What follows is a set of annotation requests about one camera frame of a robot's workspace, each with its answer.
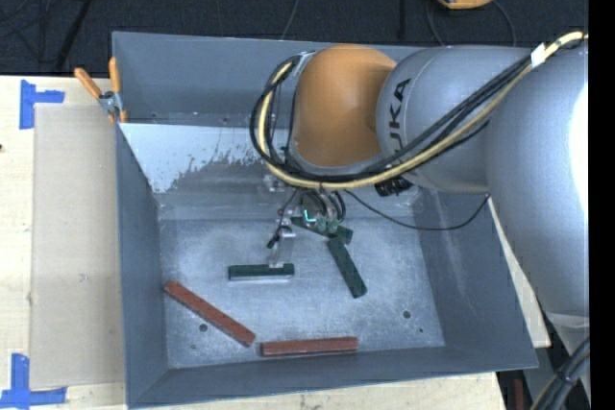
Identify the red-brown flat block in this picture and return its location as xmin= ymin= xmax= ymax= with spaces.
xmin=259 ymin=335 xmax=360 ymax=358
xmin=162 ymin=279 xmax=258 ymax=349

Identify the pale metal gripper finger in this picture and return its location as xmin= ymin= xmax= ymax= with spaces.
xmin=279 ymin=228 xmax=297 ymax=269
xmin=267 ymin=215 xmax=292 ymax=267

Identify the grey metal bin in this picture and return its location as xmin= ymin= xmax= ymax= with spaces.
xmin=111 ymin=31 xmax=540 ymax=409

